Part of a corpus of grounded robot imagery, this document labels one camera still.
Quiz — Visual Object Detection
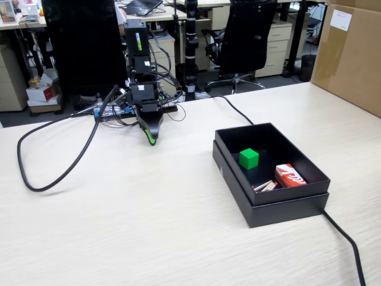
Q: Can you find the black gripper body with motor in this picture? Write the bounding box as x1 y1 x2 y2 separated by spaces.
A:
129 82 161 114

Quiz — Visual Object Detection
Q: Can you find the flat brown carton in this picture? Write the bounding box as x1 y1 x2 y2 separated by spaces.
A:
27 95 65 116

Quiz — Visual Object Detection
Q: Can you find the black open box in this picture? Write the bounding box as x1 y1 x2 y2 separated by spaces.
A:
212 139 330 229

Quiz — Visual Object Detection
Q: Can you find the small white box with red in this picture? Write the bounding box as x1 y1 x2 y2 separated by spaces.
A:
23 0 41 17

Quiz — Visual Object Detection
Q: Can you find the orange and white matchbox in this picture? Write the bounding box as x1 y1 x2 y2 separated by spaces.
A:
274 163 308 189

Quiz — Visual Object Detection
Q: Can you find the standing picture frame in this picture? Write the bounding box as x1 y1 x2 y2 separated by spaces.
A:
0 0 17 24

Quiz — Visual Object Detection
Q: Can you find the black mesh chair with armrests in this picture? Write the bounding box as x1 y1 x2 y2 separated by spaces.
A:
201 0 279 95

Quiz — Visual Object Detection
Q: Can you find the large brown cardboard box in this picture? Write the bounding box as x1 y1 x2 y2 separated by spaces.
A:
310 0 381 119

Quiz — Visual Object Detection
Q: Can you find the robot controller circuit board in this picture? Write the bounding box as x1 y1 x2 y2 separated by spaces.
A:
93 102 133 122

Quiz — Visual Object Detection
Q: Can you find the beige office desk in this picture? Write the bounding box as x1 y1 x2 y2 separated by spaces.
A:
175 0 329 79
0 4 188 31

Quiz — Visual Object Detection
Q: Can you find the black open laptop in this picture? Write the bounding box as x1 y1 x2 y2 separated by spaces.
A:
122 0 165 17

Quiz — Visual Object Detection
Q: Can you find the black high-back office chair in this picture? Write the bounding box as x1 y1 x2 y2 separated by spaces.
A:
40 0 129 111

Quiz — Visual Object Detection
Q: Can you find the thick black cable under box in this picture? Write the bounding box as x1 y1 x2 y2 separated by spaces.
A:
207 95 367 286

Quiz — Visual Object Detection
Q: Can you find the white and red carton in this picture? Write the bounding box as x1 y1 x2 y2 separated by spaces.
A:
26 72 62 102

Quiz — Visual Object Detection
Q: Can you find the seated person in white shirt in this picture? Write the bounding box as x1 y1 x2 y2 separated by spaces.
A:
114 0 128 36

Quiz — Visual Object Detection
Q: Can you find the thin black wire bundle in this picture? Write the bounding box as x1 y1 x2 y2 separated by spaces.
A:
144 26 186 123

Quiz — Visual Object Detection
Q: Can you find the green wooden cube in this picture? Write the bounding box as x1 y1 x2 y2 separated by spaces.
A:
238 147 260 171

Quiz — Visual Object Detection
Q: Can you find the thick black looped cable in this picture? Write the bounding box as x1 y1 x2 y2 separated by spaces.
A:
16 85 120 192

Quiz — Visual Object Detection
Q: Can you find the black mesh trash bin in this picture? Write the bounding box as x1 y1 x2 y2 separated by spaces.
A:
298 54 317 82

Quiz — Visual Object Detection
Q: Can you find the black pole with white bands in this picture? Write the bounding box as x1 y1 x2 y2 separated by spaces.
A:
183 0 200 101

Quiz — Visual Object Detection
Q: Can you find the black cardboard box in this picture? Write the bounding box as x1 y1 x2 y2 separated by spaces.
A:
214 122 332 207

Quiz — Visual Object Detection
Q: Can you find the beige drawer cabinet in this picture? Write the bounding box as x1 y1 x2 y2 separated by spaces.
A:
0 43 29 113
148 33 177 90
254 21 293 79
177 5 232 72

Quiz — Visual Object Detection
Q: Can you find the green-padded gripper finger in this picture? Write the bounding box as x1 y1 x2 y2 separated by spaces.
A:
139 116 156 147

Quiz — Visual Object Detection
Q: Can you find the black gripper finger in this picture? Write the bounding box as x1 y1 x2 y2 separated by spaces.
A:
145 112 165 142

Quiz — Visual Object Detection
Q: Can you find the white shipping label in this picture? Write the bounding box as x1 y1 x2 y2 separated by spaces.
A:
330 9 353 32

